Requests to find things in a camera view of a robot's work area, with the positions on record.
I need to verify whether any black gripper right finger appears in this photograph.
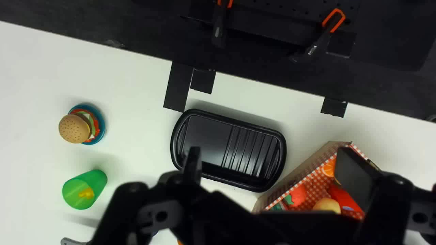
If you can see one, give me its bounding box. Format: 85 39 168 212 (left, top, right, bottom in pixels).
335 146 436 245

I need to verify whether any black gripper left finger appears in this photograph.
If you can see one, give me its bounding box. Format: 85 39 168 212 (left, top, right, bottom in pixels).
93 145 215 245

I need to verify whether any red watermelon slice plush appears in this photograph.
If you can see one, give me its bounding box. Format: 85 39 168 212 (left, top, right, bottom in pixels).
271 180 367 221

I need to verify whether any orange red peach plush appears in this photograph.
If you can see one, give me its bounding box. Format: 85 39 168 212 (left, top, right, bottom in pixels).
320 155 341 180

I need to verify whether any yellow banana plush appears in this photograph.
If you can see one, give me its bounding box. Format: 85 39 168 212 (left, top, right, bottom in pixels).
312 197 342 215

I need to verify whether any small teal toy plate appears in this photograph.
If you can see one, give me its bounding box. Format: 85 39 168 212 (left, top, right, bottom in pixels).
67 102 108 145

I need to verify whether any black plastic tray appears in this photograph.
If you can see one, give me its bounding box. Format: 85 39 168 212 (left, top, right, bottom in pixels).
169 107 286 193

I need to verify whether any small black tape patch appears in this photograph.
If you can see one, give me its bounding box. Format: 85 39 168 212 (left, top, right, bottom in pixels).
189 66 218 95
320 96 349 118

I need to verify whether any large black tape patch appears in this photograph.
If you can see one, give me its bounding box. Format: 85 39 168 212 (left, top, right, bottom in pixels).
162 61 195 112

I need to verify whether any green plastic cup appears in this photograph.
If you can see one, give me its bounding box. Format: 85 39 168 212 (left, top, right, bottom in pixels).
61 168 109 210

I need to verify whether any toy burger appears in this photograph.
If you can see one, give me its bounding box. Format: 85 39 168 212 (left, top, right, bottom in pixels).
57 111 101 144

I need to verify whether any orange black clamp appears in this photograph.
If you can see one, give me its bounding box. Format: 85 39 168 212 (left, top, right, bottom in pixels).
290 6 347 62

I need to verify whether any black mounting frame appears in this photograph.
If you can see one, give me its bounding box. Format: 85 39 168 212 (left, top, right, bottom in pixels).
135 0 436 73

